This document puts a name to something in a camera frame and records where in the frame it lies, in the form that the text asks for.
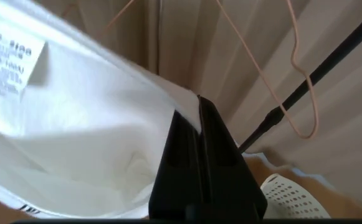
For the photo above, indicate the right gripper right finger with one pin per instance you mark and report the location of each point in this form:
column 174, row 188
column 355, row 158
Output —
column 236, row 189

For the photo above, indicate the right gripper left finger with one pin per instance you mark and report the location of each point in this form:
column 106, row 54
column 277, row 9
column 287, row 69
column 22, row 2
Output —
column 176, row 189

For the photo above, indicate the white printed garment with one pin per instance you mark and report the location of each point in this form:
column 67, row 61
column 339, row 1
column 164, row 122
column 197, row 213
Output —
column 74, row 124

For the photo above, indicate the pink clothes hanger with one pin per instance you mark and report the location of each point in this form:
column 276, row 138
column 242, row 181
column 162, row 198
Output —
column 118, row 16
column 255, row 63

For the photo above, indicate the white laundry basket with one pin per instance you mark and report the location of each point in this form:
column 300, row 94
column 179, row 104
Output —
column 293, row 199

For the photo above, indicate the black clothes rack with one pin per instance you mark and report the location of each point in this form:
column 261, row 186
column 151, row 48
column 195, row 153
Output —
column 330, row 62

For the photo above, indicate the beige curtain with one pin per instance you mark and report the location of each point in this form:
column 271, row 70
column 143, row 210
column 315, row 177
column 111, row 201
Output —
column 349, row 124

